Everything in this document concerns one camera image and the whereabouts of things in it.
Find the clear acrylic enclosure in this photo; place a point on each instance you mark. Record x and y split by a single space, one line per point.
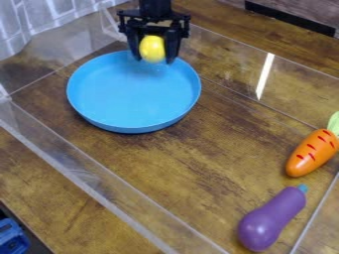
167 192

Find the yellow toy lemon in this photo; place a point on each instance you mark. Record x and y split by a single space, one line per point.
151 49

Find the purple toy eggplant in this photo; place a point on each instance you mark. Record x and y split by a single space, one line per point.
262 225

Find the white sheer curtain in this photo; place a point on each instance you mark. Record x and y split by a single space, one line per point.
26 18

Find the blue plastic object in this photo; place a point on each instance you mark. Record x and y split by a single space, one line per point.
14 240

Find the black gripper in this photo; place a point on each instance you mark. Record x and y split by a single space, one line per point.
155 17

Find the blue round tray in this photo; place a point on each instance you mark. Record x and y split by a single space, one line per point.
133 97

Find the dark wooden furniture edge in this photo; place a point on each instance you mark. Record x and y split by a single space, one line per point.
292 19

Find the orange toy carrot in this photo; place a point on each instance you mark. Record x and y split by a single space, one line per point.
316 150

